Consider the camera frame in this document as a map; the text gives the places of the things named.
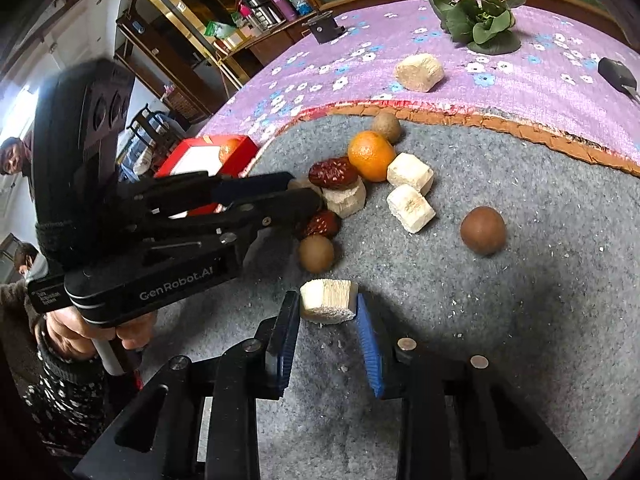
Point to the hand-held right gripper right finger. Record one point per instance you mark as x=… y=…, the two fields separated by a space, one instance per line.
x=369 y=355

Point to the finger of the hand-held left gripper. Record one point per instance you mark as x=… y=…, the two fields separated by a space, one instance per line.
x=250 y=185
x=280 y=210

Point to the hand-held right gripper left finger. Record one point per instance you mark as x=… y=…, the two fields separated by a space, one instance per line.
x=284 y=350

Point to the red date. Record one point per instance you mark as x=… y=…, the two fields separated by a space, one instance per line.
x=322 y=225
x=332 y=173

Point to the brown longan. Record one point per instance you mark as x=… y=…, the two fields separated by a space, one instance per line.
x=316 y=254
x=483 y=230
x=387 y=127

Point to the red-rimmed white tray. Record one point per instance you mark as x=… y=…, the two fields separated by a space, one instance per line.
x=192 y=160

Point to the beige freeze-dried chunk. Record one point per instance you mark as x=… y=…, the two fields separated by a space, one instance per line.
x=411 y=208
x=410 y=174
x=328 y=301
x=346 y=201
x=419 y=73

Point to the orange mandarin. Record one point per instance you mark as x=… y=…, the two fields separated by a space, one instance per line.
x=371 y=156

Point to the person's left forearm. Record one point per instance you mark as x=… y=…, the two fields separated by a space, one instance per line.
x=65 y=400

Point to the person's left hand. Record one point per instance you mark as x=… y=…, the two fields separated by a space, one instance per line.
x=70 y=332

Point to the dark metal chair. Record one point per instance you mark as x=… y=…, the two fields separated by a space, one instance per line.
x=150 y=130

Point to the wicker basket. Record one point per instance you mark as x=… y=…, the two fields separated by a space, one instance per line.
x=184 y=102

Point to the brown wooden cabinet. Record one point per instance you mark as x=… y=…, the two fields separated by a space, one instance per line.
x=270 y=49

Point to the green packet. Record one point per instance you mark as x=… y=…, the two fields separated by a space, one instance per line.
x=219 y=30

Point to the grey felt mat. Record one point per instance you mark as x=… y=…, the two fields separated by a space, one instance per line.
x=525 y=310

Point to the pink bottle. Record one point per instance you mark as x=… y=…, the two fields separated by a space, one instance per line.
x=246 y=15

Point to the black cup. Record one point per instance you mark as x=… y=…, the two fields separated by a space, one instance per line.
x=325 y=29

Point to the black steel thermos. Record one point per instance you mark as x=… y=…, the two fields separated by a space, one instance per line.
x=261 y=7

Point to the purple cup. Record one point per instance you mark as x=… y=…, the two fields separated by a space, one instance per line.
x=284 y=6

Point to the green leafy vegetable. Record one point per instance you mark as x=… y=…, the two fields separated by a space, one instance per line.
x=480 y=22

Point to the black car key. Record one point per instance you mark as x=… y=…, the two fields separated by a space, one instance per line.
x=617 y=75

